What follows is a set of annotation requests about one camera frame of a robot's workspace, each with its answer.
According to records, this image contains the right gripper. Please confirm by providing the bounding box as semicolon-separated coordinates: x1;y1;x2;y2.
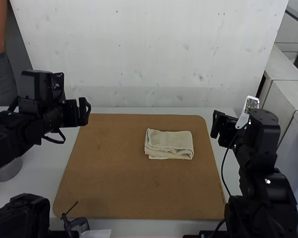
210;109;240;148

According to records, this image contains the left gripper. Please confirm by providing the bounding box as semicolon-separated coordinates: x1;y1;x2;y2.
59;97;92;129

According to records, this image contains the pale towel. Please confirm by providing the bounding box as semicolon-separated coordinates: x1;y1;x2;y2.
143;127;195;161

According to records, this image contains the white backdrop board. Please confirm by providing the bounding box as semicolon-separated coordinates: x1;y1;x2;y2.
9;0;290;108

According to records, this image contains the cork mat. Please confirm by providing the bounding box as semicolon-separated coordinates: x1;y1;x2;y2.
53;113;226;221

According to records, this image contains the black clamp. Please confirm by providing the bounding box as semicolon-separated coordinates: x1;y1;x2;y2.
60;200;90;234

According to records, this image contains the black cable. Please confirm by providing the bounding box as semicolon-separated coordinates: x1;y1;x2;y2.
221;123;248;198
43;128;66;145

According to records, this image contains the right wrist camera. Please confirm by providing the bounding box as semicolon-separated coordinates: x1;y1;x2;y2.
235;95;260;130

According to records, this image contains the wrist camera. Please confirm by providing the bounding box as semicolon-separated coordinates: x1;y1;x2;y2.
48;71;66;105
235;95;260;130

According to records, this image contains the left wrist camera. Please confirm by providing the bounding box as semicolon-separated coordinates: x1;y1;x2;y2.
48;71;66;105

